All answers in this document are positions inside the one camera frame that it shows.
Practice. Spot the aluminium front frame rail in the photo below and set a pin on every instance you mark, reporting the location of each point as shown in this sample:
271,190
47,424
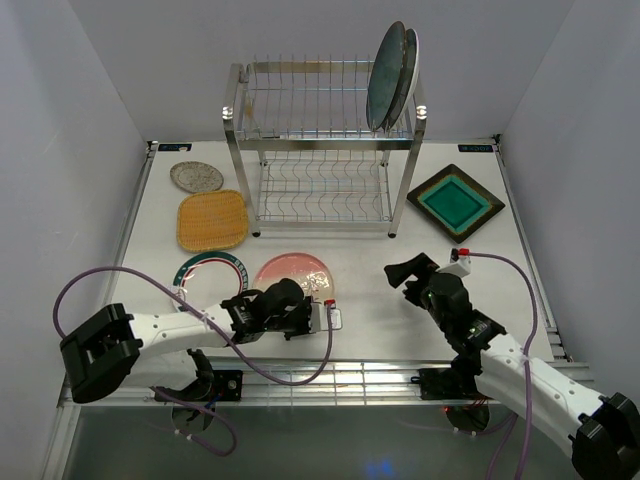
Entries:
340,384

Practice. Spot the blue table label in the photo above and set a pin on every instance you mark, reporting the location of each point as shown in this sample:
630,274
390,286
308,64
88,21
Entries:
175,147
475,148

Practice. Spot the right blue table label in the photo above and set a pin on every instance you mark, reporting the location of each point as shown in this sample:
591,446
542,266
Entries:
475,148

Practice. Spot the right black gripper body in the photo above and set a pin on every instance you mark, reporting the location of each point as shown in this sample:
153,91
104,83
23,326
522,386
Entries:
422,268

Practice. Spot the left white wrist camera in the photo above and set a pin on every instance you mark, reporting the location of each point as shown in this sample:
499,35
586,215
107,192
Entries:
324,316

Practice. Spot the speckled grey round plate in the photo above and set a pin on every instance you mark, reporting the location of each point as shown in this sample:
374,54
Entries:
196,177

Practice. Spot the white plate teal lettered rim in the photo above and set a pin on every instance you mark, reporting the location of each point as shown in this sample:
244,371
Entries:
408,80

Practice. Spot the pink cream floral plate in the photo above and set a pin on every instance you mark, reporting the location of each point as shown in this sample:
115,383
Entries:
309,272

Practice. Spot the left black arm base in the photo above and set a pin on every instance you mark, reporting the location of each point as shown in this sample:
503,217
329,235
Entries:
218,385

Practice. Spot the steel two-tier dish rack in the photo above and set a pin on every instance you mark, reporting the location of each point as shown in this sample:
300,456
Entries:
303,154

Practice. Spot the left blue table label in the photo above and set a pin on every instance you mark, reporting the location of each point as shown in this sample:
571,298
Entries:
175,147

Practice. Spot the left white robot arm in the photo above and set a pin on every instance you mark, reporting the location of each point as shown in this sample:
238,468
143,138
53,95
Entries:
115,348

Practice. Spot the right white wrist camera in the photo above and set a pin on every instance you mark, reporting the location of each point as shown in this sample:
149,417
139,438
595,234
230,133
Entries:
459,264

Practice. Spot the yellow woven square plate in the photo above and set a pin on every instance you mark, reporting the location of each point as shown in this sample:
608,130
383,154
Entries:
212,221

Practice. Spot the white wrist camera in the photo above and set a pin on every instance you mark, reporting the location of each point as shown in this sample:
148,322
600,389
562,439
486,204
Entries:
459,264
324,316

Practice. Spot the green black square plate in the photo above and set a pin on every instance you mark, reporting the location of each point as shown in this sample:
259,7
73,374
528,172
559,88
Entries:
455,203

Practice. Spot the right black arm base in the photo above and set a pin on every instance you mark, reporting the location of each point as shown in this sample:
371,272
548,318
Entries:
444,384

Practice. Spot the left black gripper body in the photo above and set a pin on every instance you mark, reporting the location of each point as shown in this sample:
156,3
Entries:
296,322

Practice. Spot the white plate green red rim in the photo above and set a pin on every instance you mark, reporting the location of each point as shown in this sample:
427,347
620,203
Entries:
209,278

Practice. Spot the dark blue round plate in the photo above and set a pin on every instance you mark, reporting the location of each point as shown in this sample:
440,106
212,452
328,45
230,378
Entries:
385,76

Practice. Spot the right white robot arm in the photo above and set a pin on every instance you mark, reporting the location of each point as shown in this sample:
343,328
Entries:
599,433

